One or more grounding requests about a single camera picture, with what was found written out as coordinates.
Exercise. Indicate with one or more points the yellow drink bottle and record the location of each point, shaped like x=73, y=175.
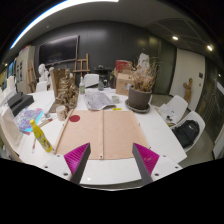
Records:
x=40, y=136

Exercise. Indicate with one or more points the newspaper stack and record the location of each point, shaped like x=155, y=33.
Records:
x=96, y=100

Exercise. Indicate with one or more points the white chair with papers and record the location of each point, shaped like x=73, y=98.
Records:
x=173, y=111

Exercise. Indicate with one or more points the white plaster bust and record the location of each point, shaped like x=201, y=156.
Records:
x=43, y=72

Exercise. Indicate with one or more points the grey pot with dried plant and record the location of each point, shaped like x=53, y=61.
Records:
x=141, y=89

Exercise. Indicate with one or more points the red round coaster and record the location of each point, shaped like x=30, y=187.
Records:
x=74, y=118

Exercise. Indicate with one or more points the red box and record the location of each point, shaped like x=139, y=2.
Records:
x=123, y=65

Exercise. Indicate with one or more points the white ceramic mug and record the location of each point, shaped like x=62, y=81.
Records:
x=61, y=112

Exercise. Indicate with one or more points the brown paper scroll mat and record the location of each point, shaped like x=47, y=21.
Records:
x=111, y=134

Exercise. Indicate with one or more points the white chair with backpack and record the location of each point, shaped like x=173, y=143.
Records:
x=196, y=117

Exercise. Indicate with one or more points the wooden easel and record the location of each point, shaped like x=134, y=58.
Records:
x=81, y=66

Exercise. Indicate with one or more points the white chair behind table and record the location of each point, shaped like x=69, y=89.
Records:
x=91, y=80

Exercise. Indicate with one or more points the black wall screen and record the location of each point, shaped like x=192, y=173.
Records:
x=60, y=50

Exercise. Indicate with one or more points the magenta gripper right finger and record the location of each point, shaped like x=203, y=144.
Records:
x=146, y=161

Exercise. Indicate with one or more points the black backpack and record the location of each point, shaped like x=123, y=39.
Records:
x=187, y=132

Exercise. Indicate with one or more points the black box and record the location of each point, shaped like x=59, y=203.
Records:
x=19, y=101

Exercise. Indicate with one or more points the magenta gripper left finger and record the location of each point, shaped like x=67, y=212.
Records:
x=76, y=161

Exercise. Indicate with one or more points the golden carved sculpture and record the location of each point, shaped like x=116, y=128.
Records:
x=67, y=91

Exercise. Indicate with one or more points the small white cup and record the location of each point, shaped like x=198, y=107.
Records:
x=115, y=99

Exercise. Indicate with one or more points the cardboard box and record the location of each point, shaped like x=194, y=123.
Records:
x=123, y=82

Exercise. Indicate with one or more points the clear spray bottle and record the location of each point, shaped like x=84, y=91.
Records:
x=82, y=86

